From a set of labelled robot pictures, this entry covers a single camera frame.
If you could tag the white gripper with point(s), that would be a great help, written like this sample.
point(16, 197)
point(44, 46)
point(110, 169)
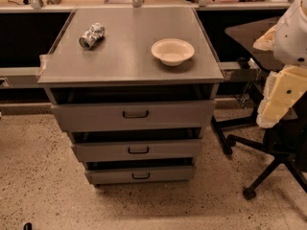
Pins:
point(292, 40)

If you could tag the grey drawer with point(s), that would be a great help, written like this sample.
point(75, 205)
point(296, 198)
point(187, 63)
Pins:
point(132, 116)
point(140, 175)
point(139, 150)

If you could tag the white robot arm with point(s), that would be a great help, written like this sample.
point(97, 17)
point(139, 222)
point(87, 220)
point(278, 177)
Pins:
point(287, 39)

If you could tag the grey drawer cabinet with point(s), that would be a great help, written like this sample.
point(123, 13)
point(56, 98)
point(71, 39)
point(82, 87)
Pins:
point(120, 68)

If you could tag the black office chair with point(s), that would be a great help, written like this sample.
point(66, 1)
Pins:
point(285, 142)

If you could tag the white paper bowl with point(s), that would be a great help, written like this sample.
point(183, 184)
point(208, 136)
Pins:
point(172, 51)

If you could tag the crushed silver can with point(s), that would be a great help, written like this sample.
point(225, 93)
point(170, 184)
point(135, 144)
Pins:
point(94, 33)

